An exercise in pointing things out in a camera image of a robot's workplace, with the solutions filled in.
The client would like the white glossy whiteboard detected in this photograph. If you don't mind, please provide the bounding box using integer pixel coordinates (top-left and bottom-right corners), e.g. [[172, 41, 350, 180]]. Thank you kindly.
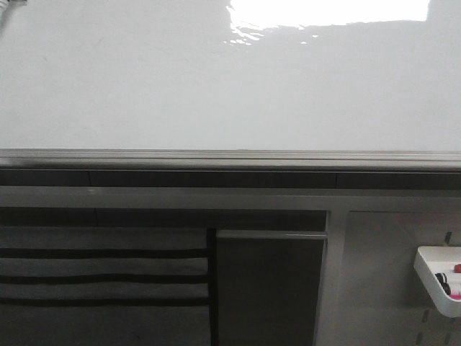
[[1, 1, 460, 151]]

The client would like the dark grey cabinet panel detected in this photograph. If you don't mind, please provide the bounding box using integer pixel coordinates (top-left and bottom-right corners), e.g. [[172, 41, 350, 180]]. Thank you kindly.
[[217, 230, 326, 345]]

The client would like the white pegboard panel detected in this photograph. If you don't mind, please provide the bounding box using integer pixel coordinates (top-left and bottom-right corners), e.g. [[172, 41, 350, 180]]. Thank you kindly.
[[315, 212, 460, 345]]

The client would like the black clip in tray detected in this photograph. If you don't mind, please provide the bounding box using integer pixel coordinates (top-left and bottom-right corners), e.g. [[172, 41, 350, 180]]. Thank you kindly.
[[435, 272, 451, 296]]

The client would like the grey aluminium whiteboard frame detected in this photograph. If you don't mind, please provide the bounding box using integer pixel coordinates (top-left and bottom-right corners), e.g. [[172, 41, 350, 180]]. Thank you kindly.
[[1, 148, 460, 172]]

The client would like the white plastic wall tray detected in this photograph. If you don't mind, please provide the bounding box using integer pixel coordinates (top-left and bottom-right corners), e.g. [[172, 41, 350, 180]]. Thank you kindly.
[[414, 246, 460, 318]]

